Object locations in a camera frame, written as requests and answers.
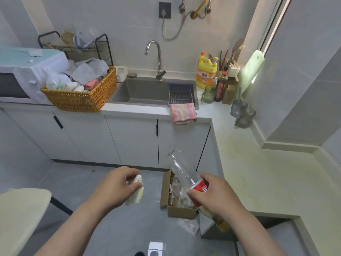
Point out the person's right hand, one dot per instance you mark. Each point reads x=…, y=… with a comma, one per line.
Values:
x=218, y=197

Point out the person's left hand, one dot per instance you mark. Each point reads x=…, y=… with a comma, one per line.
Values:
x=112, y=189

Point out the person's left thumb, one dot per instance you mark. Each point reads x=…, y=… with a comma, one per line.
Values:
x=135, y=186

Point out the person's right thumb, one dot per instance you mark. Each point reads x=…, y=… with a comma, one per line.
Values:
x=195, y=195

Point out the white yellowish cloth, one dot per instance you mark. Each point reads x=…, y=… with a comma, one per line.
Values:
x=135, y=197

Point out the clear plastic bottle red label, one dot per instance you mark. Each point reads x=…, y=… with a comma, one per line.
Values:
x=181, y=167

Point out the person's right forearm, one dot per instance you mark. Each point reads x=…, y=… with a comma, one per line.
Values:
x=253, y=237

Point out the person's left forearm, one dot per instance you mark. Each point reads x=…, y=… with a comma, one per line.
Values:
x=69, y=231

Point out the crumpled clear plastic wrappers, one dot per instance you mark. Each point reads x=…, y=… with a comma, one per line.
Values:
x=183, y=197

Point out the brown cardboard box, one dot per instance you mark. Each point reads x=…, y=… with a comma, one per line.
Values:
x=181, y=211

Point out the clear plastic bag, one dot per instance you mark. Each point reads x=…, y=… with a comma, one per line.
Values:
x=190, y=226

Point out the white base cabinet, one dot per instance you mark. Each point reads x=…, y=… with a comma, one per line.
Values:
x=133, y=141

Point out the white paper sheet black print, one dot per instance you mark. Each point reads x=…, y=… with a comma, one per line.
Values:
x=155, y=249

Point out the pink dish cloth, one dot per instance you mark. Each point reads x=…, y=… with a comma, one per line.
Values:
x=183, y=114

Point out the grey translucent cup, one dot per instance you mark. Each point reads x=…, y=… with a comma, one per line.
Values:
x=245, y=118
x=238, y=107

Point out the grey kitchen sink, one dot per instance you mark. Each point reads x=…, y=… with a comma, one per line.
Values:
x=143, y=90

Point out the woven wicker basket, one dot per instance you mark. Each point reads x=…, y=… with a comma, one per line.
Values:
x=82, y=99

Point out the green ribbed cup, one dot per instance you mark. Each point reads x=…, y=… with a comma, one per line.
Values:
x=208, y=95

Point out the purple sink drain basket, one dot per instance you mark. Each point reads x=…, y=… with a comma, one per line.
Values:
x=180, y=94

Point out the small brown carton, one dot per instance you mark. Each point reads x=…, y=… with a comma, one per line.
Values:
x=229, y=94

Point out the pink packet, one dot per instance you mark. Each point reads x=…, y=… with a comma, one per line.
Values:
x=92, y=84

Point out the dark sauce bottle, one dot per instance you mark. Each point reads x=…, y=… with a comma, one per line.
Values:
x=220, y=87

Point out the round metal sink stopper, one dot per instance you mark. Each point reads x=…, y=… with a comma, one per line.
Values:
x=132, y=75

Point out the white soap container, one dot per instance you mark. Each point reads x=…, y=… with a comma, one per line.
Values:
x=121, y=74

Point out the yellow detergent bottle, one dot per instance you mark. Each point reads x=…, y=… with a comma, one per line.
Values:
x=205, y=73

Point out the crumpled grey paper bag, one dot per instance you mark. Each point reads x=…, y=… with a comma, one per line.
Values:
x=89, y=70

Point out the chrome kitchen faucet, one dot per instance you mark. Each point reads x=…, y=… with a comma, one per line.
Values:
x=159, y=61

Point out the white plastic bag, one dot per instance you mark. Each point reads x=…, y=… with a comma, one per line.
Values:
x=60, y=82

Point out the beige utensil holder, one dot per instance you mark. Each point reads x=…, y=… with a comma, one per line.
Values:
x=234, y=69

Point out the bundle of dark chopsticks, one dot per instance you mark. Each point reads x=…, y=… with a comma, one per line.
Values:
x=223, y=61

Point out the pale green cutting board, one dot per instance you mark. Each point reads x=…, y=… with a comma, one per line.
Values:
x=250, y=69

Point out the translucent plastic bag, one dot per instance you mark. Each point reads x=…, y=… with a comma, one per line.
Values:
x=85, y=37

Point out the white microwave oven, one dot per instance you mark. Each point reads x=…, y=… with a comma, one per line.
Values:
x=29, y=69

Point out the grey wall outlet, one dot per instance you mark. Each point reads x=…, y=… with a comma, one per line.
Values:
x=165, y=9

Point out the metal wall valve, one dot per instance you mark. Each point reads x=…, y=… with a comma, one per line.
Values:
x=182, y=8
x=208, y=7

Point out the white window frame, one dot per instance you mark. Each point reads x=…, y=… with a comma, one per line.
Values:
x=274, y=21

